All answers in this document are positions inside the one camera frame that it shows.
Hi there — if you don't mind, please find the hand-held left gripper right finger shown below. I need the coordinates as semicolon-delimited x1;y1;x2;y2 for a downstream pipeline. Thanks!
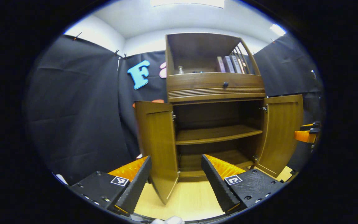
201;154;285;215

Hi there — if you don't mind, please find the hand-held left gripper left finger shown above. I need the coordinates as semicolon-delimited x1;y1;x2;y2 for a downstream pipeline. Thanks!
70;156;152;217

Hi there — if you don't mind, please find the wooden cabinet door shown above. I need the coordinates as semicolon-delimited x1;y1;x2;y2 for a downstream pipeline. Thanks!
135;101;179;205
254;94;304;178

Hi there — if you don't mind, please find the wooden double-door shoe cabinet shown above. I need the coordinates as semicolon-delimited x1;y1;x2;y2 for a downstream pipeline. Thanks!
166;33;266;182

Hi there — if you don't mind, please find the wooden cabinet inner shelf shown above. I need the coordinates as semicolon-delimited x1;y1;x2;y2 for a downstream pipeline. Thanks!
175;125;263;145

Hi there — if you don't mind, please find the wooden cabinet drawer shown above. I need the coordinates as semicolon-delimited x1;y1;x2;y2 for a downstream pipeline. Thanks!
167;72;266;103

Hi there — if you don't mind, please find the orange white book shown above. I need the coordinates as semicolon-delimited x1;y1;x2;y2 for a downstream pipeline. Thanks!
237;58;248;74

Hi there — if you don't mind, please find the grey book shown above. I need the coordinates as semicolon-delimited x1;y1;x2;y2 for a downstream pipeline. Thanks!
224;56;235;73
231;55;242;74

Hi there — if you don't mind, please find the black backdrop cloth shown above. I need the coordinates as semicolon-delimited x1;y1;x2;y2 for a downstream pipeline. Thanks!
24;33;325;185

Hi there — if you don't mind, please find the small ceiling light panel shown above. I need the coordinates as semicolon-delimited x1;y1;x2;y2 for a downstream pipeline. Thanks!
270;24;286;36

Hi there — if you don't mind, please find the large ceiling light panel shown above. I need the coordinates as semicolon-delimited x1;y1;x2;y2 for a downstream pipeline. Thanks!
150;0;225;8

